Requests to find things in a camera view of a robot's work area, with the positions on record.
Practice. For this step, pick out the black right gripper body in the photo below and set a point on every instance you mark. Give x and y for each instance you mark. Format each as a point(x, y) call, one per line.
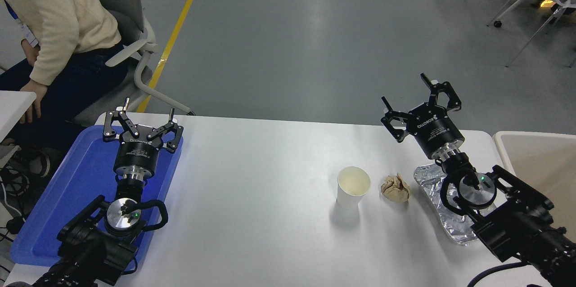
point(436, 132)

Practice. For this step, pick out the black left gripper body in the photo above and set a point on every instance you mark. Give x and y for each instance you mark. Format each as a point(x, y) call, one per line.
point(135, 154)

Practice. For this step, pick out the white paper cup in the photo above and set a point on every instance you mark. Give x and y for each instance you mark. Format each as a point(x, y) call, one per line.
point(352, 198)

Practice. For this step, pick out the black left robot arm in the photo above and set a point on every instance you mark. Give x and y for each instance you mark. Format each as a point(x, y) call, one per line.
point(90, 246)

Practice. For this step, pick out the person's left forearm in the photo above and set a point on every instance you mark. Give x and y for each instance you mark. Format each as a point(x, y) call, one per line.
point(54, 62)

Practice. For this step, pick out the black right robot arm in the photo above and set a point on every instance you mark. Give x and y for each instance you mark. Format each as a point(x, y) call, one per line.
point(517, 228)

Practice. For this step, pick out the person's left hand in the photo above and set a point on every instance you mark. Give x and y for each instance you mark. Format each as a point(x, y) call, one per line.
point(33, 98)

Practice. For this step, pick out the person's right hand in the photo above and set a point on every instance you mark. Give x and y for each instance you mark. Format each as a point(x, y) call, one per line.
point(31, 53)

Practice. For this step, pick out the crumpled silver foil tray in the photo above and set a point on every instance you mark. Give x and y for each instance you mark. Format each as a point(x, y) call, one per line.
point(429, 182)

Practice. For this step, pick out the crumpled tan paper ball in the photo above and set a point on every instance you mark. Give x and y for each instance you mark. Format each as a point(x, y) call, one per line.
point(396, 189)

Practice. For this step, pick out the blue plastic tray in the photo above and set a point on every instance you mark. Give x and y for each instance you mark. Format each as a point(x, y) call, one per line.
point(67, 188)

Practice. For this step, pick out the large pale bin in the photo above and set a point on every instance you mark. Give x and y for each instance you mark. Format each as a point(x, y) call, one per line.
point(540, 156)

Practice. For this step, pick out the small white table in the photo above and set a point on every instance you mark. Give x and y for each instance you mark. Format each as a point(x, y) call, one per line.
point(13, 107)

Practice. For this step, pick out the grey office chair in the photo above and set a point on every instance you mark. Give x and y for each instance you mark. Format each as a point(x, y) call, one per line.
point(121, 3)

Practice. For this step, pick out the person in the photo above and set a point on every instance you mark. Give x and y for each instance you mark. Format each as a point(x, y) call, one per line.
point(58, 17)

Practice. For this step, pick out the black power plug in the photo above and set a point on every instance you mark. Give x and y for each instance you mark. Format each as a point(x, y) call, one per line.
point(15, 225)

